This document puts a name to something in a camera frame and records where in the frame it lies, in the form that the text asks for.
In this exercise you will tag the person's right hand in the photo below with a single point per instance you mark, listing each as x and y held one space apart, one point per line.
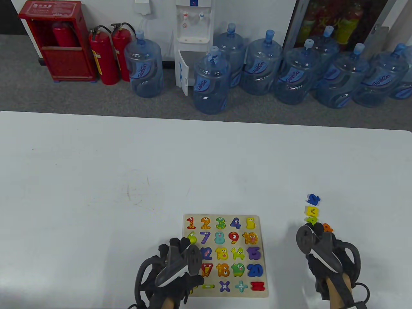
317 270

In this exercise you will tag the person's left hand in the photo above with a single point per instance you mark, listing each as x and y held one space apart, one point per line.
191 286

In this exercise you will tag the orange number math block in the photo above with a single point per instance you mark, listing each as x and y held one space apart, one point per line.
328 228

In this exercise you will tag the green number math block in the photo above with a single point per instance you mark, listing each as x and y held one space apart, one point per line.
311 220

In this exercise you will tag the wooden math block puzzle board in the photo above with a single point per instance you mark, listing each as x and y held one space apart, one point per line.
227 246

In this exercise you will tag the large blue number math block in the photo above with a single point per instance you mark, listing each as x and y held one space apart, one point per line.
256 270

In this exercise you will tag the cluster of math blocks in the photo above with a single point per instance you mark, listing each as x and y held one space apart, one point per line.
313 199

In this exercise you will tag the person's left forearm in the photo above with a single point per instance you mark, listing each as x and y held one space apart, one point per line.
166 302

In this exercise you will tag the person's right forearm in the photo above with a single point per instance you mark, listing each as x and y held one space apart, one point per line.
339 289

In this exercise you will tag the dark grey tracking controller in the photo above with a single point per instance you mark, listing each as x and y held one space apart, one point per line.
194 260
305 239

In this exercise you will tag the row of blue water jugs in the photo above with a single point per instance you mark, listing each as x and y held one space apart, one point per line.
210 83

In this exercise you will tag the red fire extinguisher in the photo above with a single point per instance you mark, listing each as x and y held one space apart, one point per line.
104 61
120 45

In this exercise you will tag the dark framed poster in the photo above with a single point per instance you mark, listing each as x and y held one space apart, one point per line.
347 19

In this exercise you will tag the red fire extinguisher cabinet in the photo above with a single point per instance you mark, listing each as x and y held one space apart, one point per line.
64 62

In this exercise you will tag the white water dispenser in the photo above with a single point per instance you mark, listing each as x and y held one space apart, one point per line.
193 29

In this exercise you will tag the red extinguisher inside cabinet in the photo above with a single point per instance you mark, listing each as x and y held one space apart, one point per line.
64 35

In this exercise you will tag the grey metal frame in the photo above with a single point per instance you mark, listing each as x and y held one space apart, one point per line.
381 35

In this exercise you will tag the white wall box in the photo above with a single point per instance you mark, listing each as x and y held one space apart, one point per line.
143 6

